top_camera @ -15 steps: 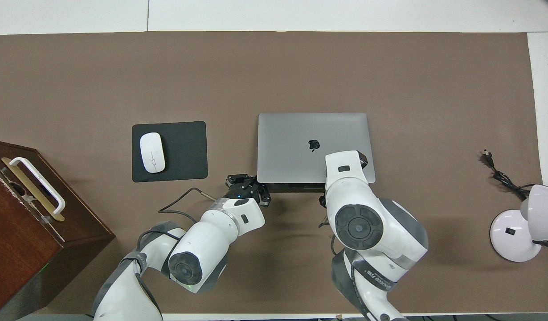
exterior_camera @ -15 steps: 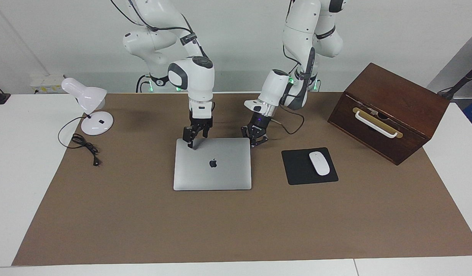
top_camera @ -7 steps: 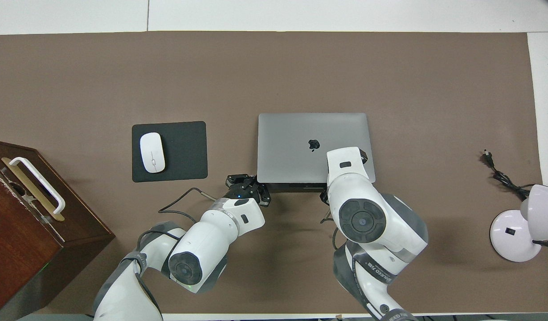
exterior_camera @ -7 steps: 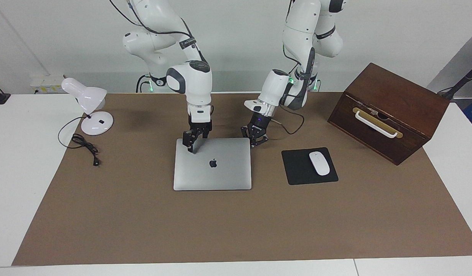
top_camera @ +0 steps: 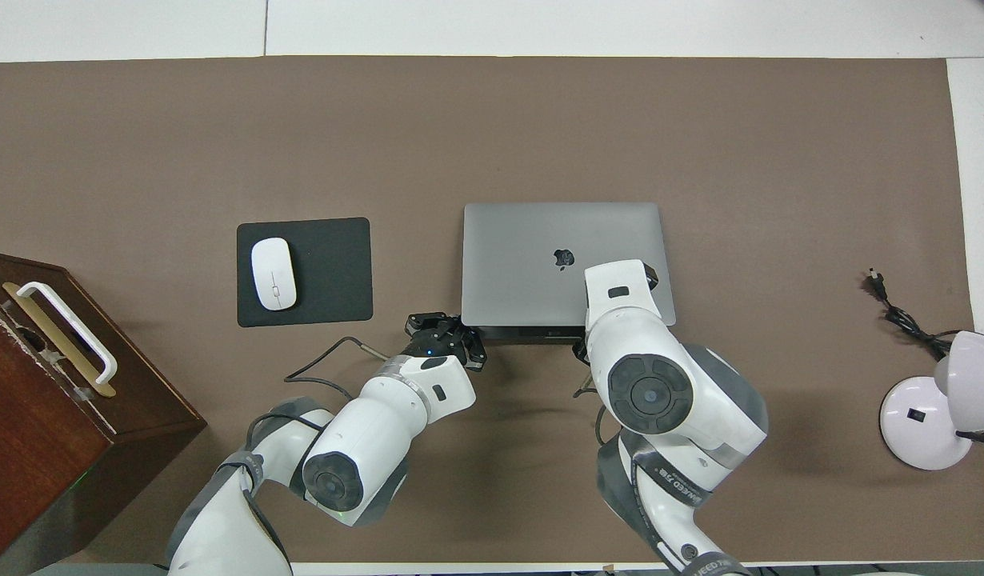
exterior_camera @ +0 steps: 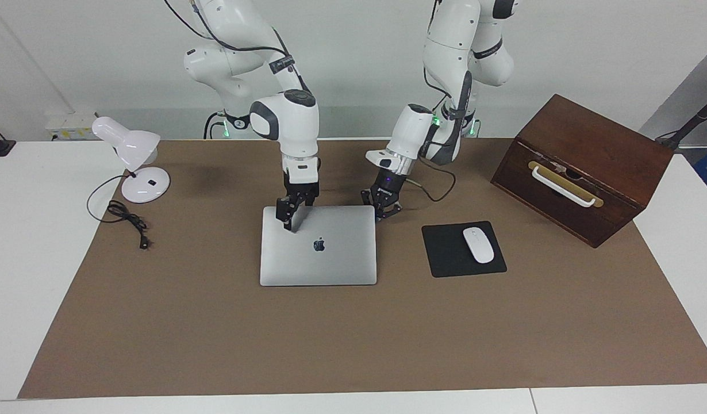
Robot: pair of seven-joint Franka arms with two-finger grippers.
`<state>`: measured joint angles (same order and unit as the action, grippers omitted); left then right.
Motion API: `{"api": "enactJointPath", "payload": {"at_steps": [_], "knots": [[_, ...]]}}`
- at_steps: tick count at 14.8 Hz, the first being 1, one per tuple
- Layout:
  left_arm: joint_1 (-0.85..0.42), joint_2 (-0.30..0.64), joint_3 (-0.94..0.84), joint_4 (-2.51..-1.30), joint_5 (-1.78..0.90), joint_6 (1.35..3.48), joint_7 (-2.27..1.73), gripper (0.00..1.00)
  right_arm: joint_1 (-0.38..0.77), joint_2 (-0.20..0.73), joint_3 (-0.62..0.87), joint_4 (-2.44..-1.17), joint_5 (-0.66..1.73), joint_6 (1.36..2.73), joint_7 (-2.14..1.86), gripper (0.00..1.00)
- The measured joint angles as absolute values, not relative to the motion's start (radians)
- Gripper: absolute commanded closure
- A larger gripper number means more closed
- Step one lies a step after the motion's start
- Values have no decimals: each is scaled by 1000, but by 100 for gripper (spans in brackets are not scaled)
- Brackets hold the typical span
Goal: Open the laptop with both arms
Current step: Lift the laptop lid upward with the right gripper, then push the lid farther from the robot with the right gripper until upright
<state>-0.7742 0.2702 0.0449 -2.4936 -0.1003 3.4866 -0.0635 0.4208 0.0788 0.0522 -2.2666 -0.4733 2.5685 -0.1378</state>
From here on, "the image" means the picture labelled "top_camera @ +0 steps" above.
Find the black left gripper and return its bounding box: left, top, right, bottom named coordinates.
left=404, top=313, right=488, bottom=373

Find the grey aluminium laptop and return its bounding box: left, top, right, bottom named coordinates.
left=461, top=202, right=677, bottom=343

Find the black mouse pad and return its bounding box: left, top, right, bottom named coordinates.
left=236, top=217, right=374, bottom=328

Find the white computer mouse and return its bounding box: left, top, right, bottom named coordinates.
left=250, top=238, right=298, bottom=311

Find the brown table mat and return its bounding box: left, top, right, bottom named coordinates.
left=0, top=56, right=984, bottom=565

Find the white desk lamp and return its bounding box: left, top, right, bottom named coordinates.
left=879, top=330, right=984, bottom=471

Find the dark brown wooden box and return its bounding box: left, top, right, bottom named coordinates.
left=0, top=250, right=208, bottom=576

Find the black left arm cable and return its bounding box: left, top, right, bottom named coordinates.
left=283, top=335, right=400, bottom=401

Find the black lamp power cable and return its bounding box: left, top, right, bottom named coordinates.
left=862, top=270, right=953, bottom=358

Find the white box handle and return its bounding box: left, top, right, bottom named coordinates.
left=16, top=282, right=118, bottom=385

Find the gold handle plate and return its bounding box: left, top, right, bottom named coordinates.
left=2, top=282, right=117, bottom=398

